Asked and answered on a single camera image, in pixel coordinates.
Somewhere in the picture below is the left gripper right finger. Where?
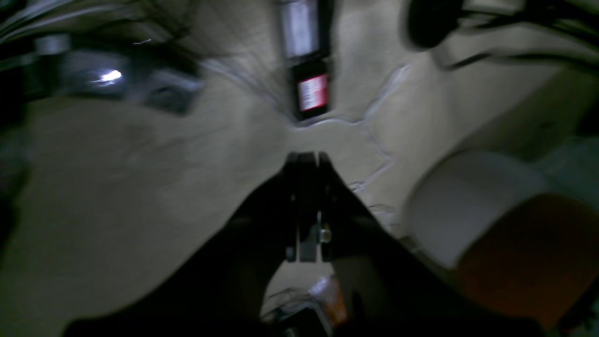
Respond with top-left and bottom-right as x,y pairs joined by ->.
318,152 -> 544,337

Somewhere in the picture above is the white and brown cylinder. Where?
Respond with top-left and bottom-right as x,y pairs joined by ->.
402,151 -> 598,331

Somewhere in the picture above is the black round caster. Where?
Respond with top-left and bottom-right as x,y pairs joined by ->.
398,0 -> 465,51

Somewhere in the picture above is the black device red label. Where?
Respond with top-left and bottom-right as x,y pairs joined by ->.
278,0 -> 335,123

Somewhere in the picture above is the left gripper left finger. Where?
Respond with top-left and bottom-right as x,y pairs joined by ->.
64,152 -> 317,337

